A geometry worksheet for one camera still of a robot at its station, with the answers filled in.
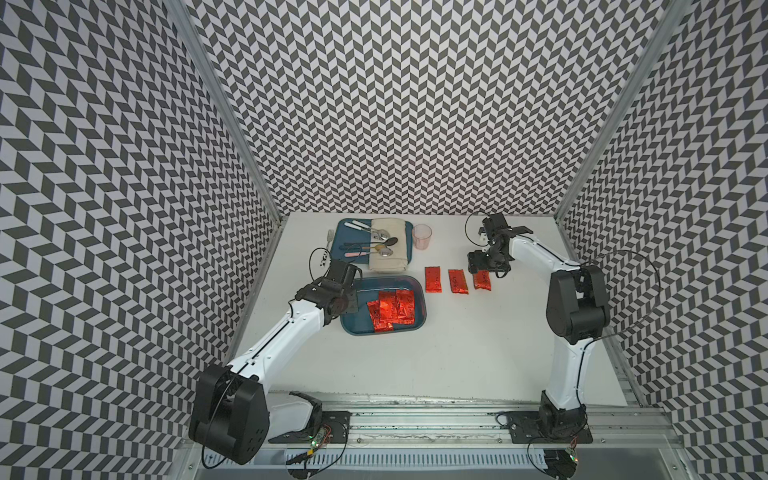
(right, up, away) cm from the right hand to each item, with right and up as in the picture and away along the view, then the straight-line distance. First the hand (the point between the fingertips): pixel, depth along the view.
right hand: (483, 270), depth 98 cm
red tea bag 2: (-8, -4, +2) cm, 9 cm away
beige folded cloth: (-29, +3, +4) cm, 29 cm away
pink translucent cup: (-20, +11, +10) cm, 25 cm away
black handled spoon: (-31, +10, +11) cm, 34 cm away
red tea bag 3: (0, -4, +2) cm, 4 cm away
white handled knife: (-45, +15, +22) cm, 52 cm away
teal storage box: (-39, -14, -14) cm, 43 cm away
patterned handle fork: (-54, +6, +11) cm, 56 cm away
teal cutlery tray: (-46, +10, +15) cm, 49 cm away
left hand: (-44, -8, -13) cm, 47 cm away
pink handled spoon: (-33, +6, +11) cm, 35 cm away
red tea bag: (-16, -3, +1) cm, 17 cm away
